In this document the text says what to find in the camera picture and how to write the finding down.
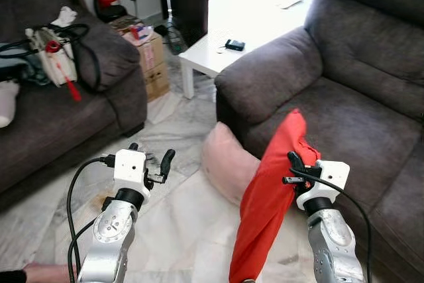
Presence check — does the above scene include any white crumpled cloth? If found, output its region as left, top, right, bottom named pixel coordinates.
left=52, top=6, right=79, bottom=28

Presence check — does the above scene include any person bare hand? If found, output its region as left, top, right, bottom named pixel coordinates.
left=24, top=263, right=71, bottom=283

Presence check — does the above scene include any small blue red can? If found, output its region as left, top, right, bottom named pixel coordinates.
left=131, top=25, right=148, bottom=40

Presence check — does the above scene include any plain brown cardboard box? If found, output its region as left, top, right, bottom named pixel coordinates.
left=142, top=64, right=171, bottom=103

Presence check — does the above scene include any white bag with black straps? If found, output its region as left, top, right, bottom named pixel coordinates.
left=0, top=23, right=101, bottom=93

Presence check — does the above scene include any power strip with green light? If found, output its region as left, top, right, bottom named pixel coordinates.
left=166, top=25, right=189, bottom=55

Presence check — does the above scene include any patterned brown tin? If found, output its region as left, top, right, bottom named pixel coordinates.
left=109, top=17, right=143, bottom=35

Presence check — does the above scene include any cardboard box with pink tape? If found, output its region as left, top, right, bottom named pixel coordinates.
left=136, top=31, right=166, bottom=75

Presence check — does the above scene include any red tassel ornament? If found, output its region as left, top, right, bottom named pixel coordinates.
left=45, top=40, right=82, bottom=102

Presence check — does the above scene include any off-white stuffed cushion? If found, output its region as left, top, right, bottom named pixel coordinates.
left=0, top=81, right=21, bottom=128

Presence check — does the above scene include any grey brown long sofa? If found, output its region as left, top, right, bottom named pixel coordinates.
left=0, top=0, right=148, bottom=211

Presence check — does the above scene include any pale pink pillow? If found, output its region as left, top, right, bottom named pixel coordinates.
left=201, top=122, right=262, bottom=206

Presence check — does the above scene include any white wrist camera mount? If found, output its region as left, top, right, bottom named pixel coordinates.
left=113, top=149, right=148, bottom=194
left=295, top=160, right=350, bottom=211

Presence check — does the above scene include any pink plate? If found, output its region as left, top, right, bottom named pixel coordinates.
left=123, top=28, right=154, bottom=46

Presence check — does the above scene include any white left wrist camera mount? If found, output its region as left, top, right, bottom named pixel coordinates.
left=113, top=149, right=148, bottom=194

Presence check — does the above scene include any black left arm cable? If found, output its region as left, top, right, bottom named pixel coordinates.
left=66, top=154, right=117, bottom=283

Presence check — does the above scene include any dark grey two-seat sofa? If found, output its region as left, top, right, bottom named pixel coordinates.
left=214, top=0, right=424, bottom=283

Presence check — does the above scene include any white coffee table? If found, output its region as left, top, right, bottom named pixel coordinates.
left=178, top=5, right=312, bottom=99

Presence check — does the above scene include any grey blue jacket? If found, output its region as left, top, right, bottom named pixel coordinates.
left=0, top=43, right=47, bottom=86

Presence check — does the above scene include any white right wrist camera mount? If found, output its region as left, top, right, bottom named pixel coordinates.
left=295, top=160, right=350, bottom=211

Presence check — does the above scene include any small black device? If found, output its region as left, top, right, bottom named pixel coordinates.
left=225, top=39, right=246, bottom=52

